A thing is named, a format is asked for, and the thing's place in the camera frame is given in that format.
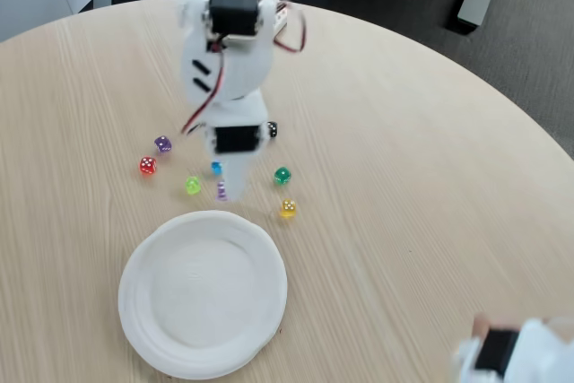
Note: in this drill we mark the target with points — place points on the black dice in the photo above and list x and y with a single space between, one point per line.
273 129

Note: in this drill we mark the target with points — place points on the purple translucent dice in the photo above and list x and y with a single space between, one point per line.
221 191
162 144

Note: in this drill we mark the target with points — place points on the blue translucent dice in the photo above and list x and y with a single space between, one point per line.
216 168

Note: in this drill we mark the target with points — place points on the yellow translucent dice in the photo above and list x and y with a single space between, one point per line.
288 209

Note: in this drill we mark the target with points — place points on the red translucent dice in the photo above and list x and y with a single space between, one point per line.
148 165

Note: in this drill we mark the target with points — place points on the white paper plate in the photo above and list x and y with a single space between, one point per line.
202 298

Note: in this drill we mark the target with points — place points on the light green translucent dice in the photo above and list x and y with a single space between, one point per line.
192 185

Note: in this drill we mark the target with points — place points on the dark green translucent dice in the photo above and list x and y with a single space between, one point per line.
282 176

